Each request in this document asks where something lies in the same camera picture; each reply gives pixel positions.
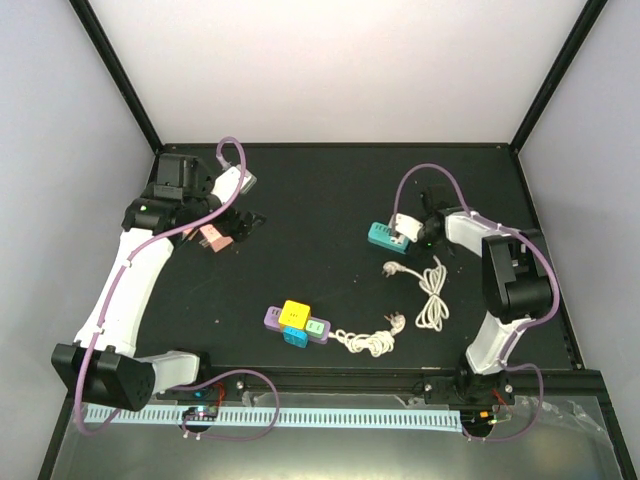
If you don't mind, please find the pink cube socket adapter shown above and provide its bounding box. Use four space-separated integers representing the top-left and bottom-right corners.
199 224 233 252

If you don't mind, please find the small pink charger plug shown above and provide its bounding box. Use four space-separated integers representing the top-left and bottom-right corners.
182 228 198 241

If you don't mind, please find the teal power strip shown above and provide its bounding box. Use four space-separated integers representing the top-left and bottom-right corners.
367 222 409 254

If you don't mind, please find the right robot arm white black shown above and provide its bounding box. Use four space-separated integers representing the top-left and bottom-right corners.
417 188 560 404

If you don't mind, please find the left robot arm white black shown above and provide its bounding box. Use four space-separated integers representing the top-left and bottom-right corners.
51 154 263 411

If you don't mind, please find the yellow cube socket adapter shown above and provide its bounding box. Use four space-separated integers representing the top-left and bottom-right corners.
278 300 311 331

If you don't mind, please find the blue cube socket adapter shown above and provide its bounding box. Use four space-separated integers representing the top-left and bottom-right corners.
282 326 308 348

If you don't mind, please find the green plug adapter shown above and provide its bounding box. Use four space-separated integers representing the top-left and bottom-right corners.
305 320 326 338

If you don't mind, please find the purple power strip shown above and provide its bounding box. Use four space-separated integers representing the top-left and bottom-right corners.
263 306 331 345

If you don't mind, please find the right circuit board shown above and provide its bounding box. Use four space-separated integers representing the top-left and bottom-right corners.
460 406 514 426

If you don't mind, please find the circuit board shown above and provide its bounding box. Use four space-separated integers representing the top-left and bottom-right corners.
460 406 514 426
182 405 218 422

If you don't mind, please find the left circuit board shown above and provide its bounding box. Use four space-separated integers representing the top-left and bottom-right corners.
182 405 218 422

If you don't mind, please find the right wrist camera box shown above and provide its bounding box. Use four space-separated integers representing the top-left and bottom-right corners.
389 213 424 243

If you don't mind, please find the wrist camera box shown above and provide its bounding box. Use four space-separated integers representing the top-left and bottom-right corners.
389 213 424 243
211 166 257 204

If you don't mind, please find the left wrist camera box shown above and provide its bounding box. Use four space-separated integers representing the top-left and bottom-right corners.
211 166 257 204

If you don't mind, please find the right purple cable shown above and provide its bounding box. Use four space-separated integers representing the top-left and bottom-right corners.
394 162 560 444

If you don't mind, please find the purple cable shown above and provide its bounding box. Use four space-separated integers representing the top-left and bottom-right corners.
394 162 560 444
72 135 279 444

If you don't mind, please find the white cord of teal strip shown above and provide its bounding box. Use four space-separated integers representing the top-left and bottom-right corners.
382 254 451 334

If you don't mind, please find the white cord of purple strip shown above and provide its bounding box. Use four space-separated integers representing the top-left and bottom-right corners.
328 312 407 359

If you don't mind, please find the black front rail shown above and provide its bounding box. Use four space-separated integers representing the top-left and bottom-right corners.
74 368 606 401

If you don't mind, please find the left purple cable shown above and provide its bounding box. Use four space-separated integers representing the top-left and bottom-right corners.
72 135 279 444

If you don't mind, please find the light blue slotted cable duct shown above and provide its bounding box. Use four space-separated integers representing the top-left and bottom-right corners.
112 405 462 433

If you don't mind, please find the left black frame post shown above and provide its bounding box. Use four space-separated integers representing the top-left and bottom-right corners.
69 0 163 153

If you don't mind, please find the black frame post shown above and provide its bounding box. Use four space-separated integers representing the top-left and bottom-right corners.
69 0 163 153
509 0 608 154

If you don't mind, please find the right black frame post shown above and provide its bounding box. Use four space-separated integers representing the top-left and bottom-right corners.
509 0 608 154

